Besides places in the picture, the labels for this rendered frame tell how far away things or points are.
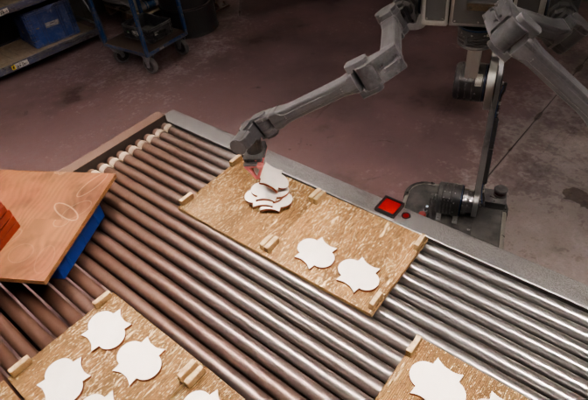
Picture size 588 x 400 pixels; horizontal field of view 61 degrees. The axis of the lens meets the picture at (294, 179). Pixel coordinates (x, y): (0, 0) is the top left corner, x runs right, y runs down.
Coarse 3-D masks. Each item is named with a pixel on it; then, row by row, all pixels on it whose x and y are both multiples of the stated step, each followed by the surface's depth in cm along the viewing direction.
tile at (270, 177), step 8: (256, 168) 177; (264, 168) 179; (272, 168) 181; (264, 176) 176; (272, 176) 178; (280, 176) 181; (264, 184) 174; (272, 184) 176; (280, 184) 178; (288, 184) 180
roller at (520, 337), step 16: (144, 144) 220; (176, 160) 209; (192, 176) 203; (208, 176) 198; (416, 288) 150; (432, 288) 148; (448, 304) 144; (464, 304) 143; (480, 320) 139; (496, 320) 138; (512, 336) 135; (528, 336) 133; (544, 352) 130; (560, 352) 129; (576, 368) 126
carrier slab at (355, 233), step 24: (312, 216) 173; (336, 216) 172; (360, 216) 171; (288, 240) 166; (336, 240) 164; (360, 240) 163; (384, 240) 162; (408, 240) 161; (288, 264) 158; (336, 264) 156; (384, 264) 154; (408, 264) 153; (336, 288) 149; (384, 288) 148
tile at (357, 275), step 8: (344, 264) 154; (352, 264) 154; (360, 264) 154; (368, 264) 154; (344, 272) 152; (352, 272) 152; (360, 272) 152; (368, 272) 151; (376, 272) 151; (336, 280) 151; (344, 280) 150; (352, 280) 150; (360, 280) 149; (368, 280) 149; (376, 280) 149; (352, 288) 147; (360, 288) 147; (368, 288) 147; (376, 288) 148
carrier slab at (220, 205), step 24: (240, 168) 198; (216, 192) 188; (240, 192) 187; (312, 192) 183; (192, 216) 180; (216, 216) 178; (240, 216) 177; (264, 216) 176; (288, 216) 174; (240, 240) 168
